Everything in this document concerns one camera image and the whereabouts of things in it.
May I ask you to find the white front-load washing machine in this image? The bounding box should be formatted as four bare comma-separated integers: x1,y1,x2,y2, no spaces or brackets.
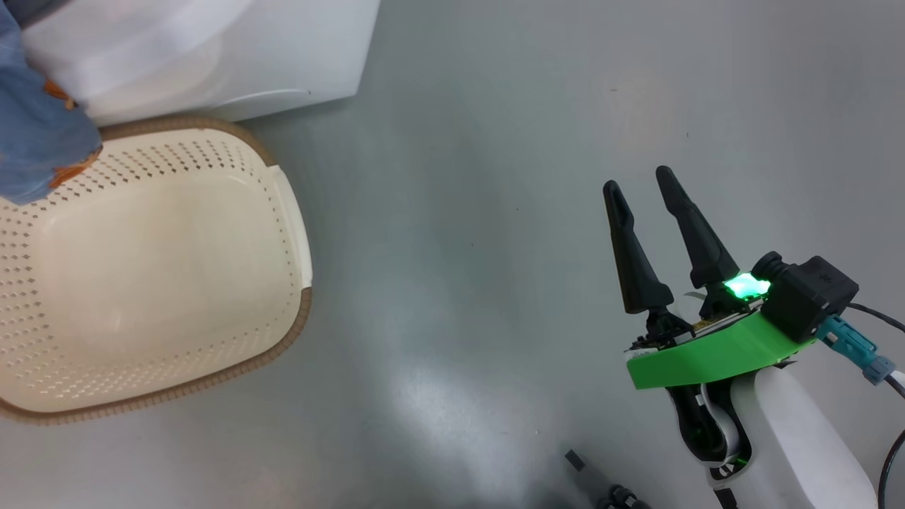
21,0,380,127

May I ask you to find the teal cable connector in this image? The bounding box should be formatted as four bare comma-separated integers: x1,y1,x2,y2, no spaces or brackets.
817,315,897,386

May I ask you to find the thin black cable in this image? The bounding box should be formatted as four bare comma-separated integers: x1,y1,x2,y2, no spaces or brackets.
877,375,905,509
847,303,905,333

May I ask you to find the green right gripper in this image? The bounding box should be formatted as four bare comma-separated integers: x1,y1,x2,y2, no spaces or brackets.
603,166,814,390

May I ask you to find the blue patterned clothing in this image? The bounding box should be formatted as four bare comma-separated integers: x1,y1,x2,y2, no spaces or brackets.
0,0,103,206

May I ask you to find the cream perforated laundry basket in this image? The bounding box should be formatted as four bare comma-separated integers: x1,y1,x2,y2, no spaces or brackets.
0,117,313,425

